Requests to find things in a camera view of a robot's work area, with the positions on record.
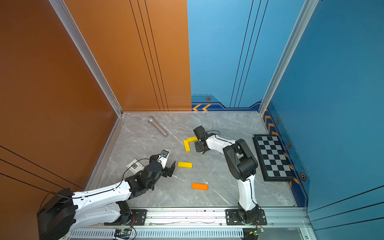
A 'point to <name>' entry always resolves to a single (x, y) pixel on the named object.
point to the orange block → (200, 186)
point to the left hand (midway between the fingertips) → (168, 157)
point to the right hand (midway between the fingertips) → (201, 147)
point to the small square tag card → (135, 166)
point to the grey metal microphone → (151, 120)
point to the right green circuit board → (251, 233)
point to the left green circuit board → (124, 233)
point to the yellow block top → (192, 139)
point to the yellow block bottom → (185, 164)
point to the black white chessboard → (274, 163)
